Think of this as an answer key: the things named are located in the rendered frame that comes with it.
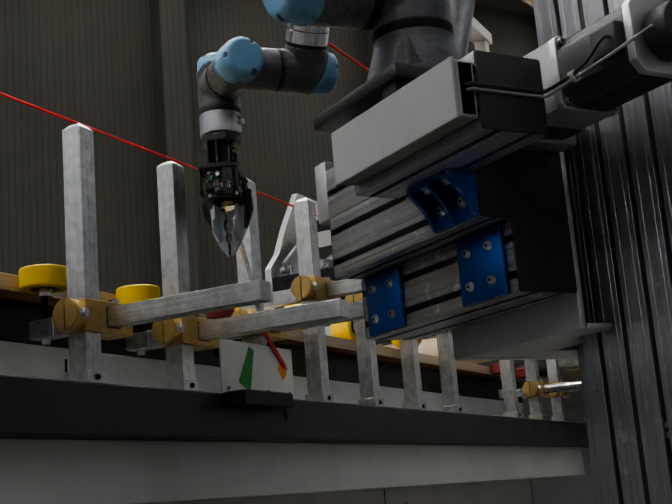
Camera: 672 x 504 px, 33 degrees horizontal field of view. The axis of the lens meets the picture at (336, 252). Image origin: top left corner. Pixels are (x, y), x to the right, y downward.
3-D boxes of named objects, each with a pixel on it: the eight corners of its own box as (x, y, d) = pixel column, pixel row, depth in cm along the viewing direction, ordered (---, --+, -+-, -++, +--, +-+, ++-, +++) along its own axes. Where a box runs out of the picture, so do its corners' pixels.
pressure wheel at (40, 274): (67, 339, 187) (65, 271, 190) (74, 331, 180) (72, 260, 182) (17, 340, 184) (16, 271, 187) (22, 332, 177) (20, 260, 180)
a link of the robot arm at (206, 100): (202, 47, 201) (190, 65, 208) (205, 105, 198) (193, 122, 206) (244, 50, 203) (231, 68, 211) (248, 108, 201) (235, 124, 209)
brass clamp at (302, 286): (343, 303, 249) (341, 281, 250) (314, 296, 237) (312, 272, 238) (319, 308, 251) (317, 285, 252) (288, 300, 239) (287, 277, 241)
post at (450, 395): (461, 418, 303) (443, 244, 314) (456, 418, 300) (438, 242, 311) (449, 420, 305) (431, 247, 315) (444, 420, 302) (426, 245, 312)
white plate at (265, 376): (296, 399, 223) (292, 349, 225) (223, 393, 200) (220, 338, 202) (293, 400, 223) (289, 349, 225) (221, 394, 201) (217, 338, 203)
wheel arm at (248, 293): (273, 307, 165) (271, 278, 166) (261, 305, 162) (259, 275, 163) (43, 347, 184) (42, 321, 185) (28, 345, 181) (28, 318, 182)
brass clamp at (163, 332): (222, 347, 202) (221, 319, 203) (178, 341, 190) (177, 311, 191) (194, 352, 205) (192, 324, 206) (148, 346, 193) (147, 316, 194)
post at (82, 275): (104, 427, 171) (93, 126, 181) (89, 426, 168) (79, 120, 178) (86, 429, 173) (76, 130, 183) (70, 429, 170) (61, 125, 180)
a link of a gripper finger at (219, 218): (206, 252, 195) (203, 201, 197) (214, 259, 201) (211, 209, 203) (224, 250, 195) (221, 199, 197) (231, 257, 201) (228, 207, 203)
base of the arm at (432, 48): (494, 86, 156) (487, 19, 158) (402, 74, 149) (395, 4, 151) (433, 122, 169) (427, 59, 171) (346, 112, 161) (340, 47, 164)
